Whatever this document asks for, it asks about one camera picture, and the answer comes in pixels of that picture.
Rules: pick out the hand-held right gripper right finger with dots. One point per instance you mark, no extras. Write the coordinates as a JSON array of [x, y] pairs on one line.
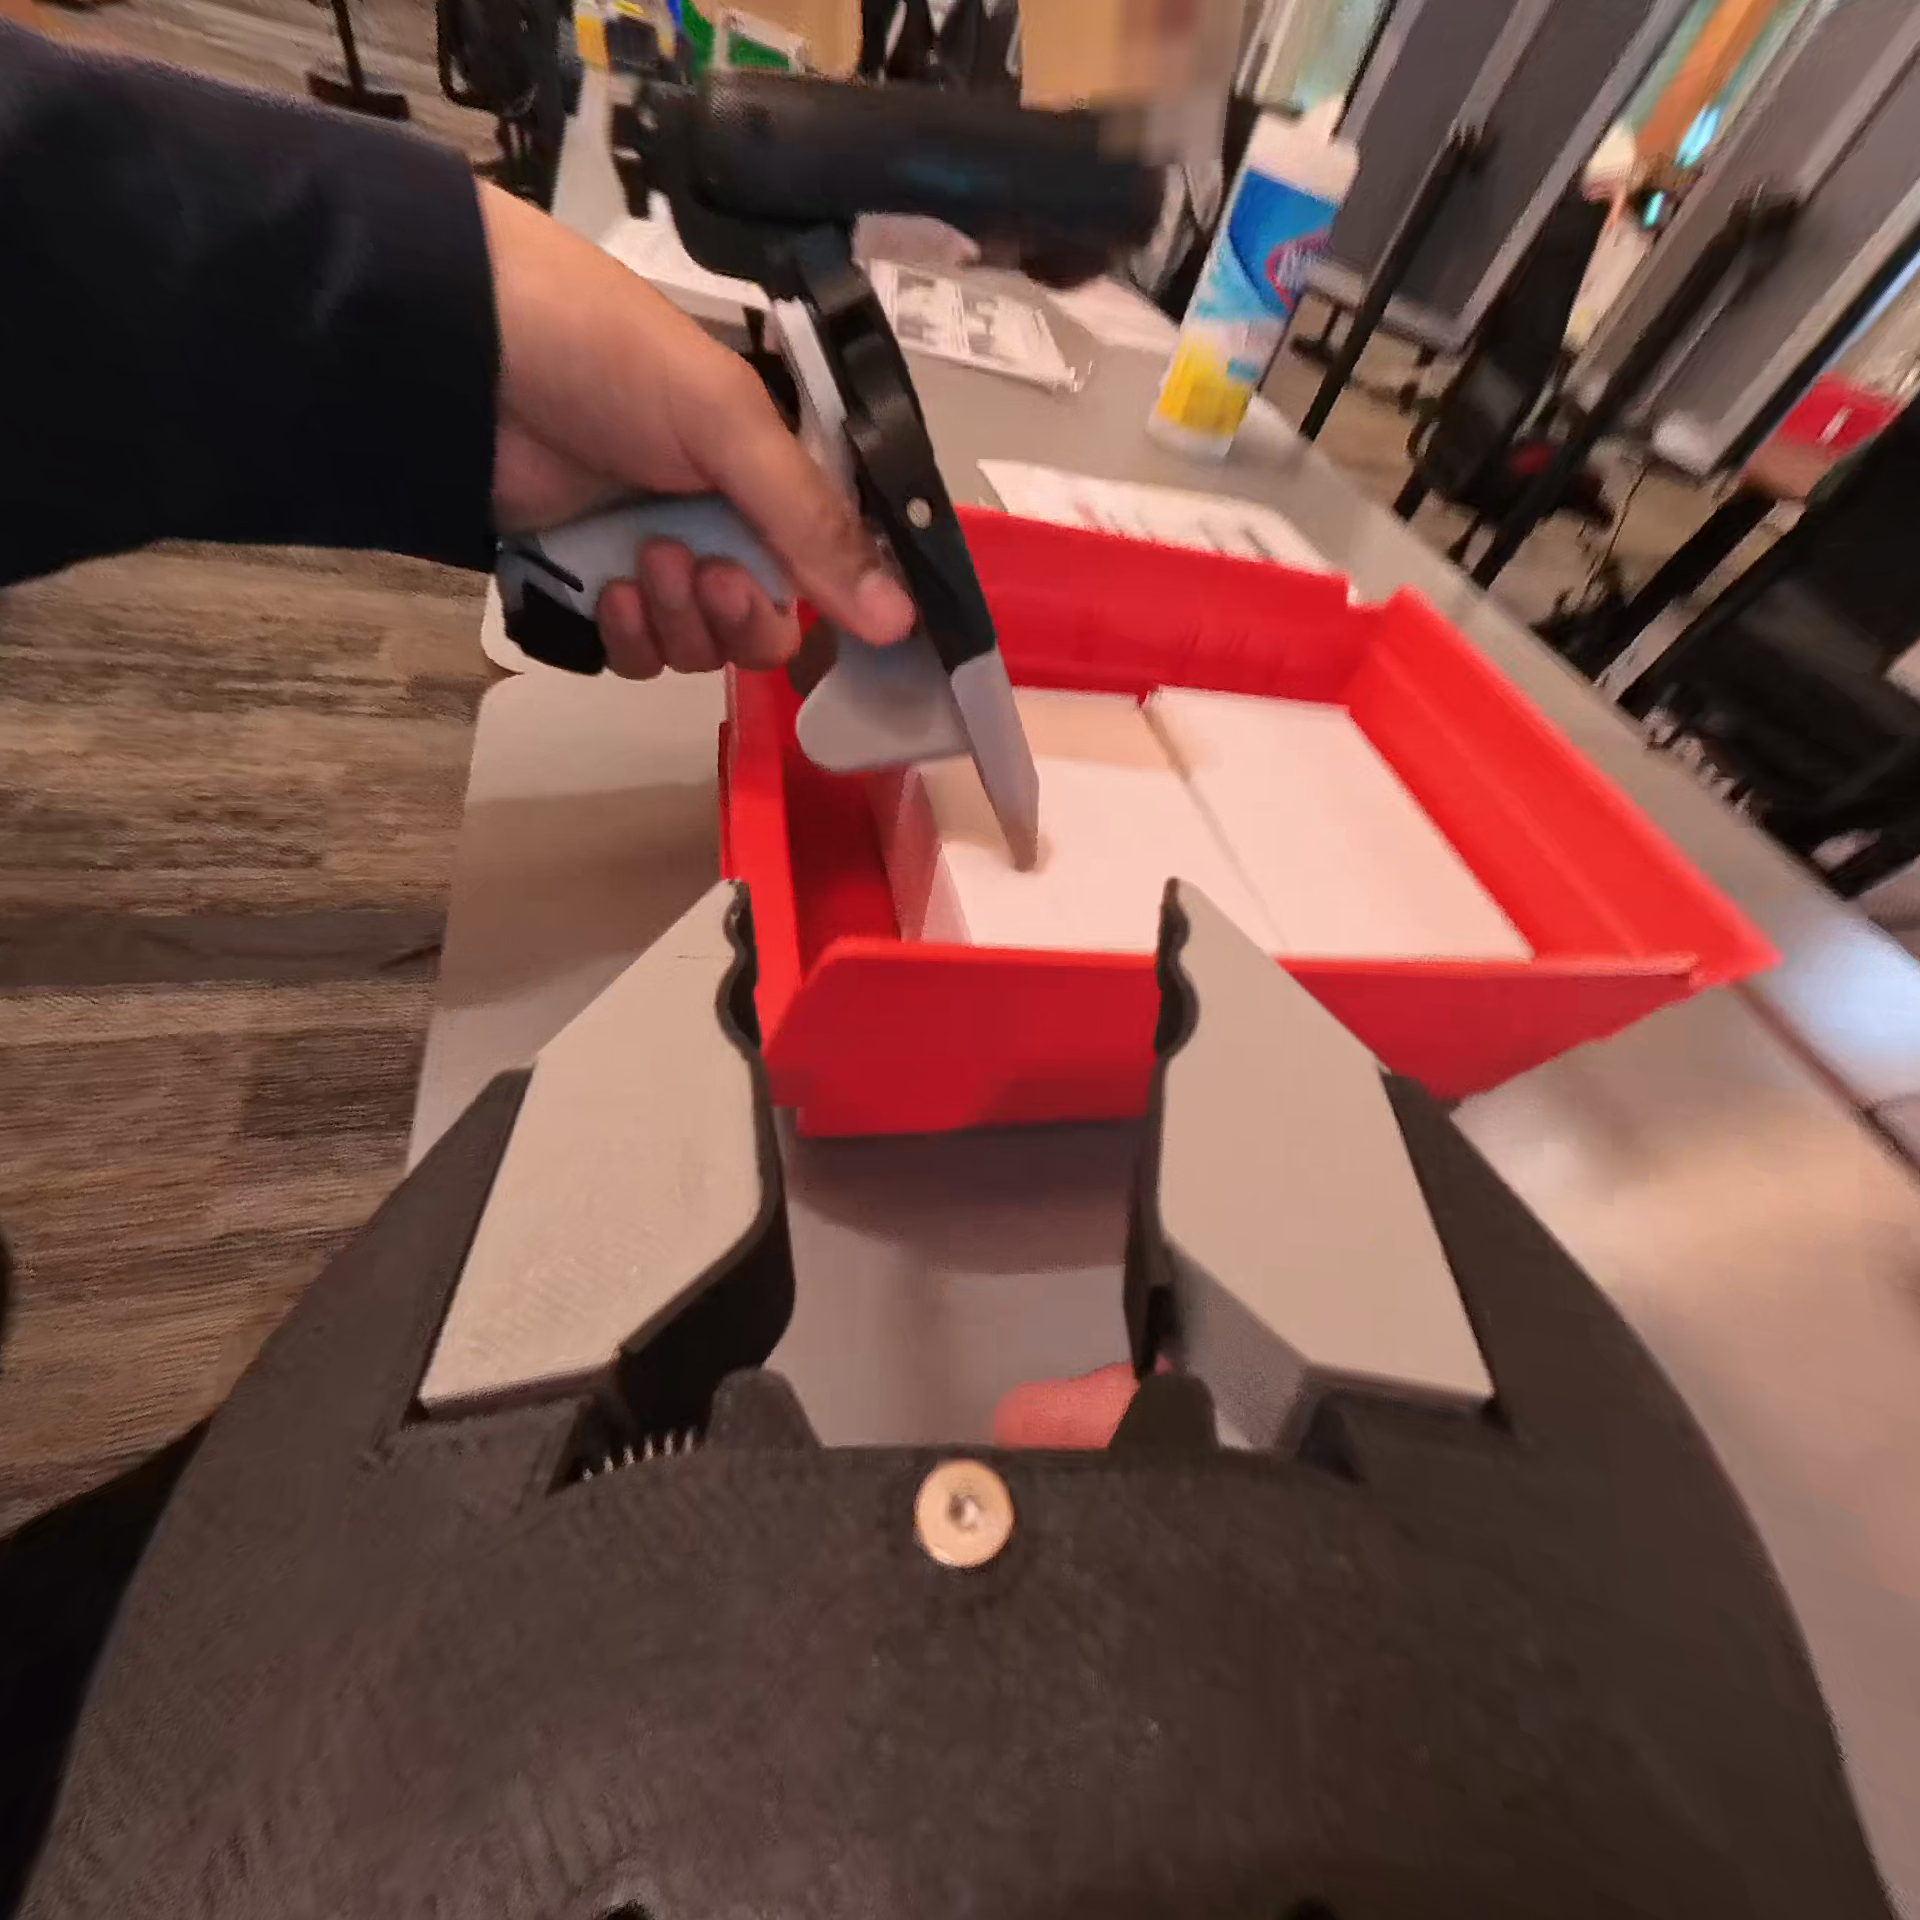
[[1306, 1202]]

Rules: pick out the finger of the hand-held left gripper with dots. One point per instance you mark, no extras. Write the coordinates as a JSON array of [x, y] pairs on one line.
[[997, 749]]

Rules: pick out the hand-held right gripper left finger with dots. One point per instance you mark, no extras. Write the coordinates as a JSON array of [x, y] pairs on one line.
[[617, 1202]]

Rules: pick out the white cardboard box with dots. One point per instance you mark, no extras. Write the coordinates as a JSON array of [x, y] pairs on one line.
[[1349, 842], [1080, 870]]

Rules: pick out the red plastic bin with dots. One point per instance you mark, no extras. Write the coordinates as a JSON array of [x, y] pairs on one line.
[[977, 1034]]

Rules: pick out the person's left forearm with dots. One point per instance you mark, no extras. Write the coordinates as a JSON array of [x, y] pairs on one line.
[[226, 298]]

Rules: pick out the person's left hand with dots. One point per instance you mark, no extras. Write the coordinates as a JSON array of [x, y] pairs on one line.
[[630, 389]]

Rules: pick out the printed leaflet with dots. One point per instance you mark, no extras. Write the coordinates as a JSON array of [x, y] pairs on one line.
[[977, 322]]

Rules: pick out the brown cardboard carton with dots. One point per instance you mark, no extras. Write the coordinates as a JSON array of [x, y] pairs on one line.
[[1110, 47]]

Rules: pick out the white paper sheet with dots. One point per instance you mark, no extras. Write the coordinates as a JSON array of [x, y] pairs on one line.
[[1139, 511]]

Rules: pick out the wipes canister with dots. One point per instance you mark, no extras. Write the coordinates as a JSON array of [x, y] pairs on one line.
[[1244, 298]]

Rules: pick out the black metal stand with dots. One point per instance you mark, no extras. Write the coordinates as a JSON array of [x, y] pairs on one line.
[[1412, 298]]

